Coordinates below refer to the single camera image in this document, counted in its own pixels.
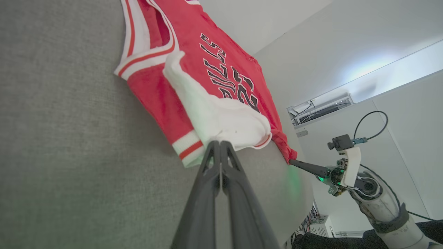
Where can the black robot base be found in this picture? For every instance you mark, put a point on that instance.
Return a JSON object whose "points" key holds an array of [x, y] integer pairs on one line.
{"points": [[328, 242]]}

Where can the white power box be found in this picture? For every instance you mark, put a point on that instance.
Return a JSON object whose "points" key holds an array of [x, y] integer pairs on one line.
{"points": [[320, 224]]}

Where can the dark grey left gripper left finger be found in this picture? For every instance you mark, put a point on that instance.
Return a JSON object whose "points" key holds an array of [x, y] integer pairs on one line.
{"points": [[202, 207]]}

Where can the red and white basketball jersey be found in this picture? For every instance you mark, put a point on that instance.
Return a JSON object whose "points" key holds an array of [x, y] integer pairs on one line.
{"points": [[214, 41]]}

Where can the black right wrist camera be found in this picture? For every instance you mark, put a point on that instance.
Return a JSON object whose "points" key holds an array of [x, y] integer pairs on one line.
{"points": [[342, 141]]}

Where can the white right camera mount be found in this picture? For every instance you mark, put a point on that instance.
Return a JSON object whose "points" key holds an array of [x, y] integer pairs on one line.
{"points": [[353, 166]]}

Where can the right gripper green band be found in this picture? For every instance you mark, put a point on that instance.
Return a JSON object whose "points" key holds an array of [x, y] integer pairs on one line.
{"points": [[335, 176]]}

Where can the grey wall socket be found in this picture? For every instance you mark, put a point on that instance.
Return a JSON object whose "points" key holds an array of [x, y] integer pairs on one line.
{"points": [[302, 133]]}

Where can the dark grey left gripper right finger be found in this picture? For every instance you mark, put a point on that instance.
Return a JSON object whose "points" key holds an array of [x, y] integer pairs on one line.
{"points": [[242, 214]]}

